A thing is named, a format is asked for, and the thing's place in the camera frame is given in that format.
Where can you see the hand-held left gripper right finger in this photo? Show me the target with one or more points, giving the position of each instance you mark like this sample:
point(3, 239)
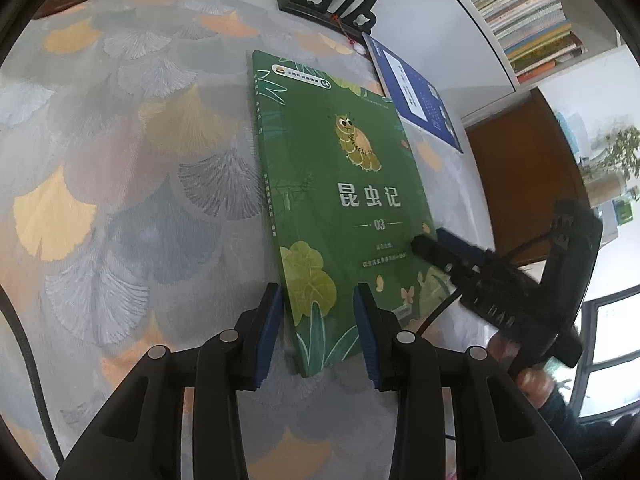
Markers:
point(367, 345)

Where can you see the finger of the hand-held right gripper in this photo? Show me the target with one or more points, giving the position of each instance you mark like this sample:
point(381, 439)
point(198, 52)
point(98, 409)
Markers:
point(470, 250)
point(435, 255)

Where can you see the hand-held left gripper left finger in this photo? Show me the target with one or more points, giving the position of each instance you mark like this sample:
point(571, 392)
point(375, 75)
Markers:
point(265, 340)

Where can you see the royal blue book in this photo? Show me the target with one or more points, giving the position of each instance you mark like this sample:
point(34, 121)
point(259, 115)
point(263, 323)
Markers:
point(400, 75)

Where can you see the green caterpillar cover book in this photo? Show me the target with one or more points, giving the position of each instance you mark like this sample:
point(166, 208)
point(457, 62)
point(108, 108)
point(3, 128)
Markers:
point(310, 110)

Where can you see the person's right forearm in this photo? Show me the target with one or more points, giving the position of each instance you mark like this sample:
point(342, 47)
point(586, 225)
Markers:
point(570, 410)

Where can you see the row of pale spine books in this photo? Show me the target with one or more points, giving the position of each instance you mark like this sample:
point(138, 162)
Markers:
point(530, 15)

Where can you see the person's right hand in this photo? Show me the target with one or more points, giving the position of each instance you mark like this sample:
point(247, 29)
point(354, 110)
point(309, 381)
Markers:
point(535, 385)

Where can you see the window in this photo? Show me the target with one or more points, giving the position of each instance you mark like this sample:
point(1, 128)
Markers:
point(615, 350)

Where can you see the small green box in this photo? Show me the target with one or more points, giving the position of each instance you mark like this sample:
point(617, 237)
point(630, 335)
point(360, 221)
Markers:
point(624, 211)

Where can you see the potted plant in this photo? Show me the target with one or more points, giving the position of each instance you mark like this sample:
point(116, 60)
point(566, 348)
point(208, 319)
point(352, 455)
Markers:
point(620, 150)

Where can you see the embroidered round fan on stand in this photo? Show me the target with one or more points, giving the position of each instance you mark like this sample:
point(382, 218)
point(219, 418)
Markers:
point(295, 1)

